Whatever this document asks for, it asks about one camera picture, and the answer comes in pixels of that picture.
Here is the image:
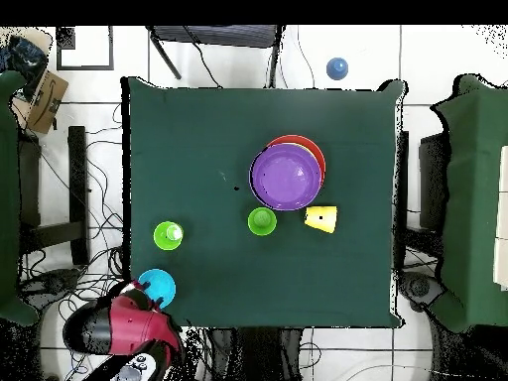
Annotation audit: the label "purple bowl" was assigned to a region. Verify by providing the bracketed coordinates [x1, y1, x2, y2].
[248, 142, 321, 211]

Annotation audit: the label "dark green table cloth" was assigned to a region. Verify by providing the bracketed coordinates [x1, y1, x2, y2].
[120, 75, 408, 329]

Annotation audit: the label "plain green cup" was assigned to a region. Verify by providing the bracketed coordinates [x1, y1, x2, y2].
[246, 206, 278, 237]

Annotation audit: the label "ribbed green cup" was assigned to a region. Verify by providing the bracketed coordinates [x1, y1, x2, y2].
[153, 220, 185, 251]

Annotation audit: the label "black stand frame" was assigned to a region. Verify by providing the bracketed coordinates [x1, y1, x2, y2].
[17, 125, 91, 267]
[418, 132, 451, 231]

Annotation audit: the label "green cloth side table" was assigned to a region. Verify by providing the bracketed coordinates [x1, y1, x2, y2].
[430, 73, 508, 332]
[0, 69, 41, 326]

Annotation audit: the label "tangled black floor cables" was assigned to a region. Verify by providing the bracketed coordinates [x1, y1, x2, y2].
[17, 102, 211, 381]

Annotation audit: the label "dark folding chair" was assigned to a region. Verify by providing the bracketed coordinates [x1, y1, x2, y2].
[145, 24, 287, 89]

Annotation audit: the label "black bag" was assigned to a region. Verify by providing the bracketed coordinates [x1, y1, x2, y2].
[8, 35, 50, 100]

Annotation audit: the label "brown cardboard box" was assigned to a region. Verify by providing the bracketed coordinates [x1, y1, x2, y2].
[9, 69, 69, 135]

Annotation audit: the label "dark blue small bowl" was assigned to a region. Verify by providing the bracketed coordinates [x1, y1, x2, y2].
[325, 57, 350, 81]

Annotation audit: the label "light blue small bowl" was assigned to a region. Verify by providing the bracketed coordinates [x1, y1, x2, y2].
[136, 268, 178, 310]

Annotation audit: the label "wide orange bowl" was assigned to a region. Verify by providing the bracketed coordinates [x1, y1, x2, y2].
[266, 134, 327, 188]

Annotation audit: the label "ribbed yellow cup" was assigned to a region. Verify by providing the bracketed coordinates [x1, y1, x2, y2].
[304, 204, 338, 234]

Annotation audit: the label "black square frame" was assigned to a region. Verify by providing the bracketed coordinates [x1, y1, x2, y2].
[56, 25, 115, 71]

